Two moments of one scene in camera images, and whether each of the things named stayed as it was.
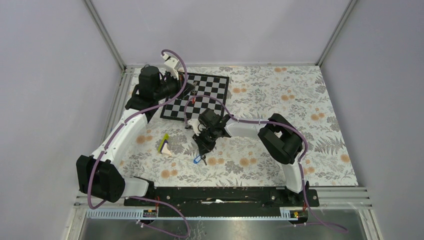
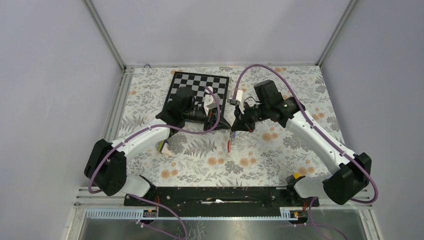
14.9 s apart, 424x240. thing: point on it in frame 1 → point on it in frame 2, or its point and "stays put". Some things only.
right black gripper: x=204 y=148 → x=241 y=122
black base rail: x=224 y=201 stays put
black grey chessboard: x=212 y=85 stays put
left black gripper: x=177 y=82 → x=211 y=120
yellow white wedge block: x=164 y=147 stays put
